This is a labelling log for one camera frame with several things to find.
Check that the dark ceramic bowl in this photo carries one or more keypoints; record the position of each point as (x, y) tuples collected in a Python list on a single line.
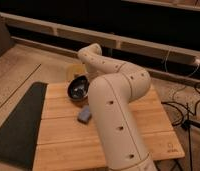
[(78, 88)]

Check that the dark green floor mat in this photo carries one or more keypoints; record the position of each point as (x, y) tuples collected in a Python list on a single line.
[(18, 134)]

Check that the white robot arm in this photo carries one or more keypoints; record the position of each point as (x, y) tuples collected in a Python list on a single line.
[(113, 85)]

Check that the blue rectangular block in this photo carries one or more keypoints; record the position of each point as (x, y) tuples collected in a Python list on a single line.
[(84, 115)]

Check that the wooden shelf rail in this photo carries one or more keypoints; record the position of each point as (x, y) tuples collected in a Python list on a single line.
[(146, 48)]

